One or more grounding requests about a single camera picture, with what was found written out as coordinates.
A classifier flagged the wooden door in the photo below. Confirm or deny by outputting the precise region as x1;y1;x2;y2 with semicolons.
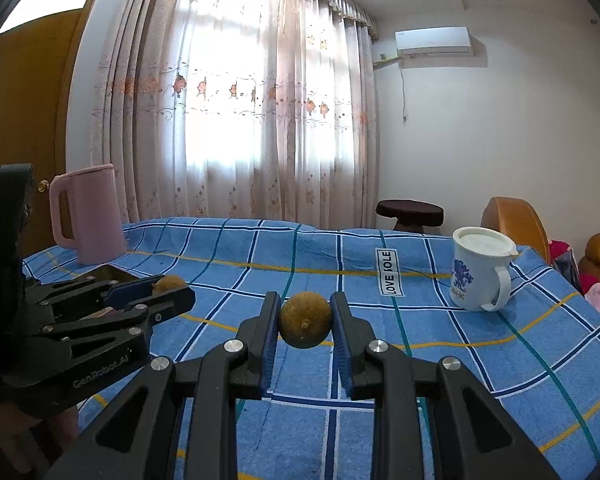
0;9;86;257

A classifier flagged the person left hand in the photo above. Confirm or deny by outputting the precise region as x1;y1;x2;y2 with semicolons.
0;403;79;474

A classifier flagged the brass door knob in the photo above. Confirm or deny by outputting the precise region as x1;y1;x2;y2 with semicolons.
38;179;50;193

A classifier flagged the blue plaid tablecloth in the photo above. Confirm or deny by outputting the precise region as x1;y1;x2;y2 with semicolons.
21;216;600;480

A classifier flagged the white wall air conditioner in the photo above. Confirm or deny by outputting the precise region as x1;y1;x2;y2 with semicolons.
396;27;474;58

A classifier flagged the small brown kiwi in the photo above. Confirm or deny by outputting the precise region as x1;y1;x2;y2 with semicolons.
278;292;332;349
152;274;187;296

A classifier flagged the dark round stool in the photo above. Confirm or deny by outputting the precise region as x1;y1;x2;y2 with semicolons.
376;200;444;233

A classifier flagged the pink electric kettle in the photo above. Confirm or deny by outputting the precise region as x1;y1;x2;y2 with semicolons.
48;164;128;264

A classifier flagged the pink metal tin box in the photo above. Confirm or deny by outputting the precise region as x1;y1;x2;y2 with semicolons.
80;264;136;284

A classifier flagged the sheer floral curtain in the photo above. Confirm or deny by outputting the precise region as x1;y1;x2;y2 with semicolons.
90;0;379;230

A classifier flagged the white blue floral mug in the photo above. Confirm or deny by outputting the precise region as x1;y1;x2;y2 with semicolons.
450;226;518;312

